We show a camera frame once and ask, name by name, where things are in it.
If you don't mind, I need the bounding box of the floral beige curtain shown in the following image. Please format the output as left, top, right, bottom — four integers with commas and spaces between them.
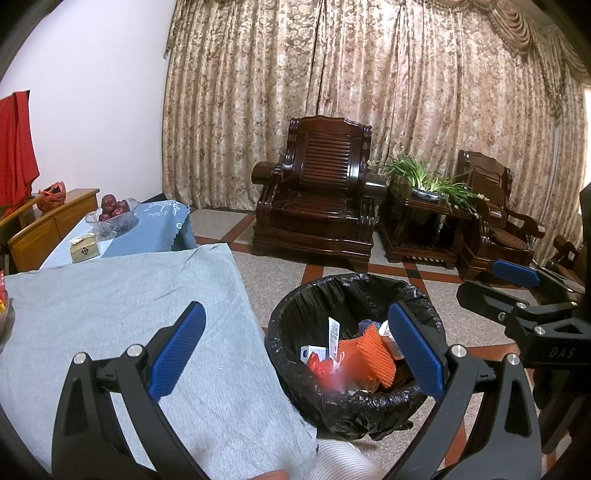
161, 0, 591, 241

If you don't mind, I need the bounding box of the dark wooden side table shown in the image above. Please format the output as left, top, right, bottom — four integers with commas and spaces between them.
379, 178, 481, 271

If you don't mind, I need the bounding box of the red cloth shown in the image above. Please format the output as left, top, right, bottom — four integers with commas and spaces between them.
0, 91, 41, 206

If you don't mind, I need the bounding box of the red plastic bag with handles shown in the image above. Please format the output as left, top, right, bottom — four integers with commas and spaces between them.
38, 181, 68, 213

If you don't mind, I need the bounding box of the glass fruit bowl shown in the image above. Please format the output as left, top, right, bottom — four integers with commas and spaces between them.
85, 198, 140, 238

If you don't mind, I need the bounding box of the trash bin with black liner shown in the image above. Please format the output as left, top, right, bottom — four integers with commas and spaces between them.
264, 272, 446, 441

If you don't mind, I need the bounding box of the orange foam net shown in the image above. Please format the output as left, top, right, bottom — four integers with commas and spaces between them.
336, 323, 398, 388

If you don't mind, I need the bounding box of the tissue box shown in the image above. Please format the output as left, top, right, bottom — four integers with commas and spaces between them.
69, 233, 101, 264

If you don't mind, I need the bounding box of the dark wooden chair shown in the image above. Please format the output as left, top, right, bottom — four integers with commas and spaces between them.
545, 234, 583, 282

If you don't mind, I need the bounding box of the white printed wrapper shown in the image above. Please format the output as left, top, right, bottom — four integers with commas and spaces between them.
328, 317, 341, 361

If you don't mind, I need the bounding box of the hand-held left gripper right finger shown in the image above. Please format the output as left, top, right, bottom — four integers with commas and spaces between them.
388, 302, 543, 480

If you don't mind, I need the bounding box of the blue tablecloth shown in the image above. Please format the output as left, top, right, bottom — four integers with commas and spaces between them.
39, 200, 197, 271

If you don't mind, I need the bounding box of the white medicine box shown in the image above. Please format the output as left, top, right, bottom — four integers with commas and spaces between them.
300, 344, 329, 365

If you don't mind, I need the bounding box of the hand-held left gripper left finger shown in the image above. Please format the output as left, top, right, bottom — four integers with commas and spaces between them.
52, 301, 208, 480

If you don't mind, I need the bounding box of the glass snack bowl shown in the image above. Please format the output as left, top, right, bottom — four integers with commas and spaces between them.
0, 295, 16, 344

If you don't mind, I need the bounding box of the grey blanket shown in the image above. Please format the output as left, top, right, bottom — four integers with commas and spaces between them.
0, 242, 319, 480

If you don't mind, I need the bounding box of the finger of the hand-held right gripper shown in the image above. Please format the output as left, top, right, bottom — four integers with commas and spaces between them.
456, 281, 579, 341
491, 259, 581, 305

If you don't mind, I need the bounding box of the dark wooden armchair with cushion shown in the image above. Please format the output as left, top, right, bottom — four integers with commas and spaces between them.
457, 150, 546, 280

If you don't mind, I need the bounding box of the white ribbed garment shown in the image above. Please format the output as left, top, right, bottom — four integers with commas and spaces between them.
311, 438, 386, 480

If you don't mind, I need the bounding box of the potted green plant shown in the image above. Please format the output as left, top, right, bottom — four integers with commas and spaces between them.
369, 152, 490, 220

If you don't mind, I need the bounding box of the small red plastic bag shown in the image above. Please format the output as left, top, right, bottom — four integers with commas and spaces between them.
307, 351, 345, 377

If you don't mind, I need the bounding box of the wooden cabinet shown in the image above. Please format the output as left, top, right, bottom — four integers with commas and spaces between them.
0, 188, 101, 273

